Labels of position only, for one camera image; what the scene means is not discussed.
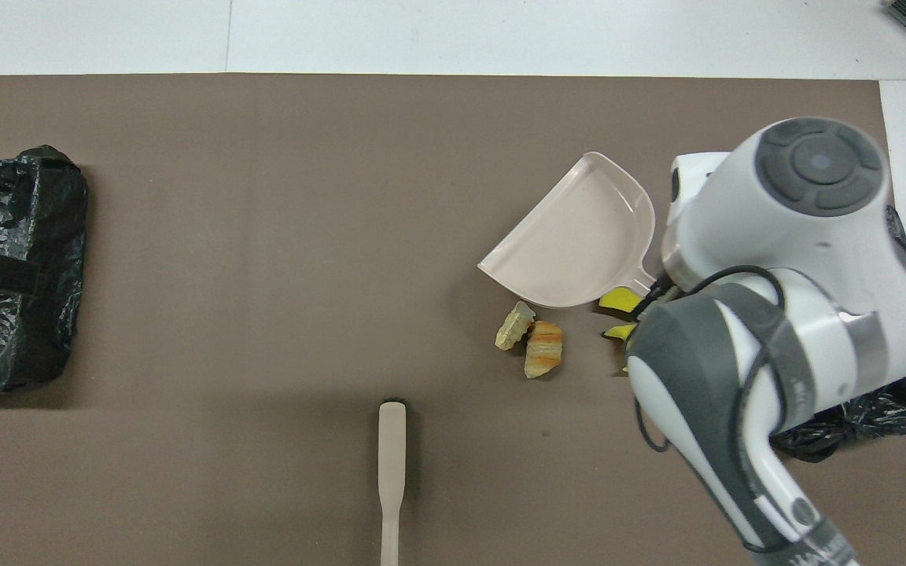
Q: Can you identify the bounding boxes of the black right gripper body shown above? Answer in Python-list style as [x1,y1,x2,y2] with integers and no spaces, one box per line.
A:
[632,271,678,323]

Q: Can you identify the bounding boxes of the yellow sponge piece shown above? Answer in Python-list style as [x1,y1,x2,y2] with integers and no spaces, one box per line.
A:
[598,288,644,311]
[602,322,639,374]

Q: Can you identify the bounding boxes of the beige plastic dustpan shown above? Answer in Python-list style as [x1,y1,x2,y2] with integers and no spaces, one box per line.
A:
[477,152,658,309]

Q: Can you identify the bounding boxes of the striped orange croissant piece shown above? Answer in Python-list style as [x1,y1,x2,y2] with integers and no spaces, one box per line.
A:
[524,320,565,380]

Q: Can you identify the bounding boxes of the pale bread chunk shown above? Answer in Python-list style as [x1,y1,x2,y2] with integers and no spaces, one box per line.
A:
[495,301,537,351]

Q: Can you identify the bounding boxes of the beige hand brush black bristles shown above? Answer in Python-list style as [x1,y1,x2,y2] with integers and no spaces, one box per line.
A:
[378,397,408,566]

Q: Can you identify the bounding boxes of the black bag lined bin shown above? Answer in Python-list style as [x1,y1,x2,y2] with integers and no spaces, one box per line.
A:
[0,145,90,395]
[768,206,906,463]

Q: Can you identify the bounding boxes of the brown table mat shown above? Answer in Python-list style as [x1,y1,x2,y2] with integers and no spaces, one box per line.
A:
[0,73,906,566]

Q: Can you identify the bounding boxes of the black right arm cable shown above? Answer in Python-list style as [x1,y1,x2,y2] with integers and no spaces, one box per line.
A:
[632,265,790,454]

